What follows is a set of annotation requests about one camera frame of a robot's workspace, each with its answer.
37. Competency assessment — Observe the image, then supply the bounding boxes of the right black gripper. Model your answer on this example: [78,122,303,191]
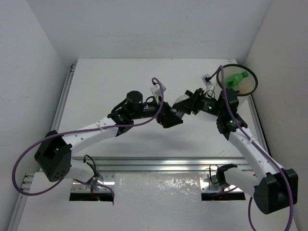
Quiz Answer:
[174,87,224,117]

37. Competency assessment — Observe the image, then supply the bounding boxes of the blue label clear bottle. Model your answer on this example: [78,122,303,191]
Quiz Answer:
[170,94,191,118]

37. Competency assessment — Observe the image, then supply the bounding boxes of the green plastic bottle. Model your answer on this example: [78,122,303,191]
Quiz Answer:
[225,71,249,89]

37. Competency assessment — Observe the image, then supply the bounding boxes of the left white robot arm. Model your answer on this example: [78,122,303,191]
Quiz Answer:
[34,90,184,182]

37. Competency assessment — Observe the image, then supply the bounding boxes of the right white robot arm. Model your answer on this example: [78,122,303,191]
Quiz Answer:
[172,89,298,214]

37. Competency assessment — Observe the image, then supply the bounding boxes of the white bin with black rim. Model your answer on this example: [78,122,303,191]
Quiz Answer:
[223,64,258,107]

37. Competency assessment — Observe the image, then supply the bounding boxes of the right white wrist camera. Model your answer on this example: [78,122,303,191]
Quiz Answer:
[201,74,216,89]

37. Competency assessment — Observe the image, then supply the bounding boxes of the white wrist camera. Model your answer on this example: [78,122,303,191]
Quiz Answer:
[150,82,166,101]
[201,74,216,89]

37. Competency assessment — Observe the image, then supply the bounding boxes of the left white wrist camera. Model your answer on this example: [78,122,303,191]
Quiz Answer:
[150,82,166,101]

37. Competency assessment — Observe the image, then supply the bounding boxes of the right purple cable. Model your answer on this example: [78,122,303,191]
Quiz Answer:
[209,64,294,231]

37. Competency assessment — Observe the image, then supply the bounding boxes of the right aluminium rail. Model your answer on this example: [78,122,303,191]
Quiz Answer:
[247,95,268,151]

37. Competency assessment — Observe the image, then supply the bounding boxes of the aluminium rail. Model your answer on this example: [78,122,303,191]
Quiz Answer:
[72,156,253,173]
[51,63,77,131]
[247,95,268,151]

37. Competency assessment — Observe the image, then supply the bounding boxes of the front aluminium rail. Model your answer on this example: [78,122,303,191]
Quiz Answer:
[72,156,253,173]

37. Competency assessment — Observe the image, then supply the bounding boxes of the left aluminium rail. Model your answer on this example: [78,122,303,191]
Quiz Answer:
[51,63,77,131]

